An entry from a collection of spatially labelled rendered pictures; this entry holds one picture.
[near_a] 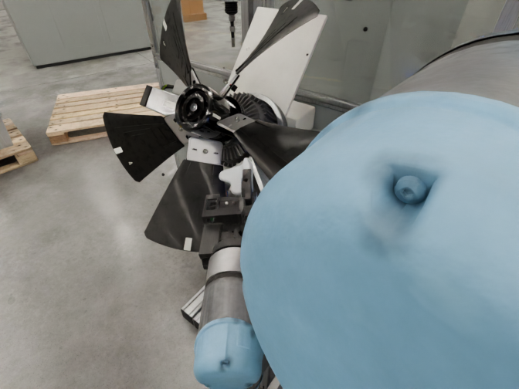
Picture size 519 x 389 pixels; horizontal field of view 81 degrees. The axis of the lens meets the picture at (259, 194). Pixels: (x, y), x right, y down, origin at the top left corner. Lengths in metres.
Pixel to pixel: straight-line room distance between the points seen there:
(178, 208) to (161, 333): 1.07
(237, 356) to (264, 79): 0.86
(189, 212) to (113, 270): 1.35
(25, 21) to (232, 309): 5.84
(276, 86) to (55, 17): 5.25
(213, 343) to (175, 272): 1.61
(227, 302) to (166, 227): 0.46
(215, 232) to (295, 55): 0.71
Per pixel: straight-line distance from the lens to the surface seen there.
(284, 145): 0.68
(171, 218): 0.79
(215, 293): 0.38
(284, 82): 1.01
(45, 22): 6.06
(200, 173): 0.79
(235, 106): 0.84
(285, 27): 0.77
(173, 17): 0.98
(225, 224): 0.48
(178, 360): 1.69
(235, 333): 0.35
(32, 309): 2.14
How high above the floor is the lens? 1.53
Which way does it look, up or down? 40 degrees down
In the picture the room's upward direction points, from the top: straight up
